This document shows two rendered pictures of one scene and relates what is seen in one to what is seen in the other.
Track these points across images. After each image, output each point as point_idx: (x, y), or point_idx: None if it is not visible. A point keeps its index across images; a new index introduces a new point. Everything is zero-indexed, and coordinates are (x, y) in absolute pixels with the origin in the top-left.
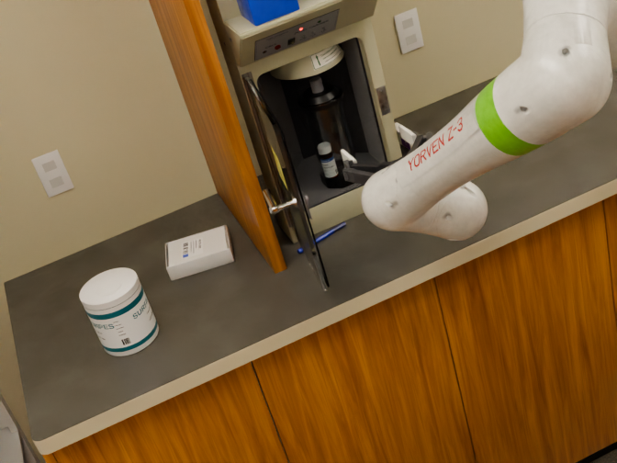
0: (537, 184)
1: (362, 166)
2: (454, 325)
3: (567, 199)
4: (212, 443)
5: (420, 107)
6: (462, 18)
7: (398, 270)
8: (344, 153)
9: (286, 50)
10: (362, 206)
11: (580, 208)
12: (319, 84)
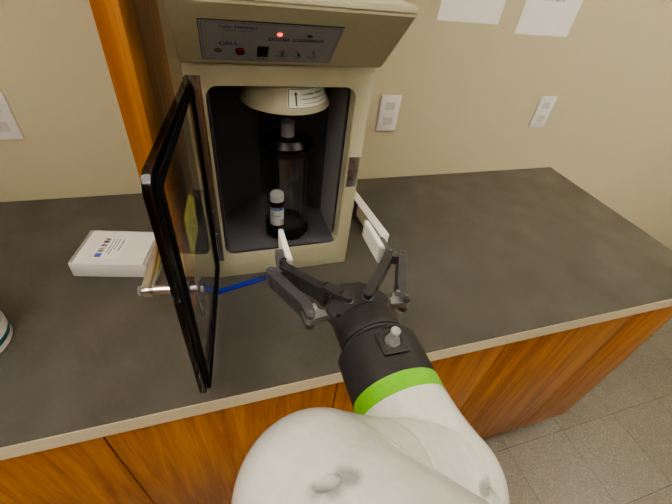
0: (463, 302)
1: (296, 276)
2: (340, 405)
3: (492, 337)
4: (39, 483)
5: (371, 177)
6: (431, 120)
7: (305, 368)
8: (281, 238)
9: (256, 66)
10: (231, 501)
11: (497, 345)
12: (289, 129)
